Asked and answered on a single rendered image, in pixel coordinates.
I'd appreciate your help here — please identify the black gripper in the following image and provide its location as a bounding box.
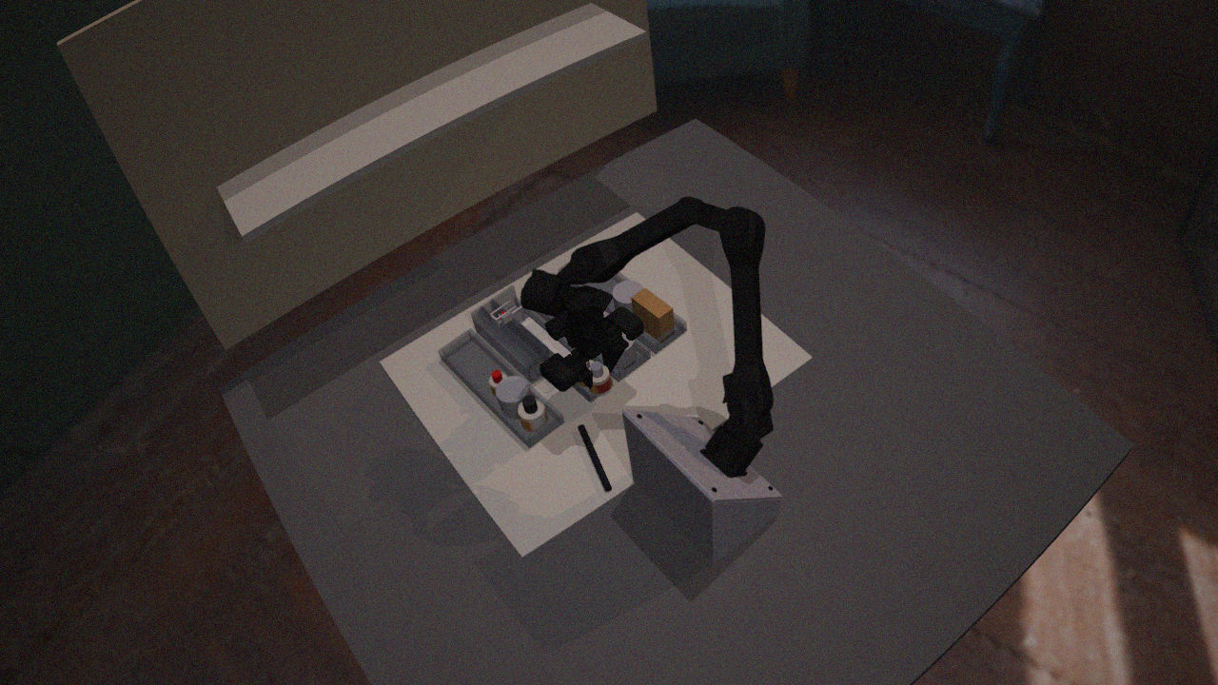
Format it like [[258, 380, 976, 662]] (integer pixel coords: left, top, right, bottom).
[[540, 306, 644, 392]]

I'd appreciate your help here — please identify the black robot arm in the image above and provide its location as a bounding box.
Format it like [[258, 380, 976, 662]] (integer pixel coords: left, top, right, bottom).
[[521, 196, 773, 478]]

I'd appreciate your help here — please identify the brown box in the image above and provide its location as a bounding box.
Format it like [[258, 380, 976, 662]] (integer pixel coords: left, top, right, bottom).
[[632, 288, 675, 339]]

